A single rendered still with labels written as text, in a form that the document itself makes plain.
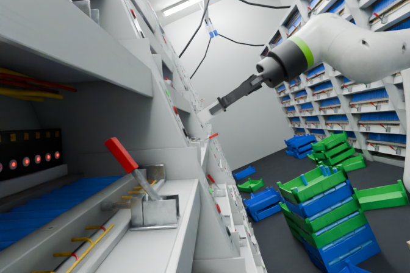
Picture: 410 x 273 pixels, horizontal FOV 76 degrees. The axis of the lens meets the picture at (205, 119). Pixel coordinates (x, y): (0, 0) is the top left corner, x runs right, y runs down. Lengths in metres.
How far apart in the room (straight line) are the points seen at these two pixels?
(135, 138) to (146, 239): 0.23
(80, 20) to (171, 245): 0.18
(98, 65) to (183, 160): 0.23
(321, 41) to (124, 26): 0.44
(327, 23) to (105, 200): 0.60
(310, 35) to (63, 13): 0.57
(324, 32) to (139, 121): 0.47
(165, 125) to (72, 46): 0.25
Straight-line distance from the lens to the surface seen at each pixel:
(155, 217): 0.24
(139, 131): 0.43
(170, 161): 0.42
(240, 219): 1.19
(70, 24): 0.21
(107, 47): 0.26
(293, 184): 1.63
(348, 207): 1.57
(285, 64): 0.66
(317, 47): 0.69
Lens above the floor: 0.95
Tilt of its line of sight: 1 degrees up
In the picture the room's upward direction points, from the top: 24 degrees counter-clockwise
